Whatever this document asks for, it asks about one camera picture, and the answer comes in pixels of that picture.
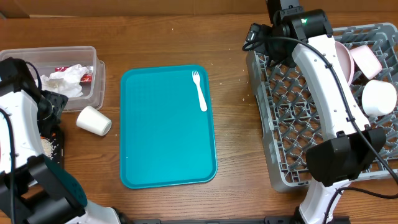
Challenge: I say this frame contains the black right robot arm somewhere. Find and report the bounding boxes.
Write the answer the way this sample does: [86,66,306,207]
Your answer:
[243,9,386,223]

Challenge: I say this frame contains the white plastic fork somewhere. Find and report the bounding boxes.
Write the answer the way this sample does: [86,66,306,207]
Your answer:
[192,70,208,112]

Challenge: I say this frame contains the pink bowl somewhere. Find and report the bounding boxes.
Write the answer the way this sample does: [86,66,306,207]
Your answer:
[350,45,382,80]

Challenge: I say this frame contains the white paper cup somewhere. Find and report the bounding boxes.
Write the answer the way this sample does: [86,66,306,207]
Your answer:
[76,106,112,136]

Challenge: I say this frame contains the grey plastic dish rack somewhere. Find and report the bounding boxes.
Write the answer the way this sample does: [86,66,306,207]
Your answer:
[246,22,398,193]

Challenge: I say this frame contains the pile of white rice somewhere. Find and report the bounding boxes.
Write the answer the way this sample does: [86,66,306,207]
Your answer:
[41,137,55,159]

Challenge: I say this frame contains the large pink plate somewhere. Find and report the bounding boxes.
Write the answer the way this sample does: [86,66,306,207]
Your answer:
[335,41,354,85]

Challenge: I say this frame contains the white napkin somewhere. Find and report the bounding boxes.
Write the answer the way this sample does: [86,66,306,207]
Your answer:
[40,64,89,98]

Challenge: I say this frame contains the black food waste tray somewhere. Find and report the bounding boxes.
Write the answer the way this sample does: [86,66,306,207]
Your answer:
[41,126,65,169]

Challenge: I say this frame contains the white bowl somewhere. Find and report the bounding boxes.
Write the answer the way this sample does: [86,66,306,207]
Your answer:
[361,80,397,117]

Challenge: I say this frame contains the teal plastic serving tray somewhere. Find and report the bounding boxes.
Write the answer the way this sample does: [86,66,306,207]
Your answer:
[120,65,218,189]

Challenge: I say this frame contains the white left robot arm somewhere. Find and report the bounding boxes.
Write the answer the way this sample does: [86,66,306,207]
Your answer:
[1,57,130,224]

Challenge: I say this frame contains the clear plastic waste bin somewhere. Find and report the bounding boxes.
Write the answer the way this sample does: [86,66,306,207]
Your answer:
[1,46,106,112]

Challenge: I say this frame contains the red snack wrapper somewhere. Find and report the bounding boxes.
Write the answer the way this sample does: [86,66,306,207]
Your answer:
[55,66,93,83]

